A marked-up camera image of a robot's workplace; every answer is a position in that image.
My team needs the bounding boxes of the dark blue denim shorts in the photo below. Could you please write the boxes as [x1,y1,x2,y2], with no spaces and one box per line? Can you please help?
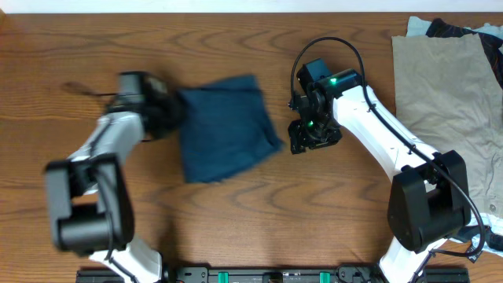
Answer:
[178,75,283,183]

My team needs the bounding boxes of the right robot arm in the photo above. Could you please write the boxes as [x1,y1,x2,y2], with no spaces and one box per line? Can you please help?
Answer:
[288,62,470,282]

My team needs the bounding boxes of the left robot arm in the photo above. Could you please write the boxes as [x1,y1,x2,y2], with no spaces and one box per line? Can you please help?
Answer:
[45,94,185,282]

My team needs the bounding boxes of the beige khaki shorts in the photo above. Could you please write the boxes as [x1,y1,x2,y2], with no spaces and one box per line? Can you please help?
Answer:
[392,35,502,217]

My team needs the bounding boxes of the light blue garment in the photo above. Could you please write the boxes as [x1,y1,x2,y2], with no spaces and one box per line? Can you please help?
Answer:
[406,16,502,39]

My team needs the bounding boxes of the black patterned garment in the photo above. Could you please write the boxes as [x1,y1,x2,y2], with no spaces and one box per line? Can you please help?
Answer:
[425,18,503,90]

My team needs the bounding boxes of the black mounting rail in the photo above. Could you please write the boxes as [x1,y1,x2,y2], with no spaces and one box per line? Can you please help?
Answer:
[75,265,471,283]

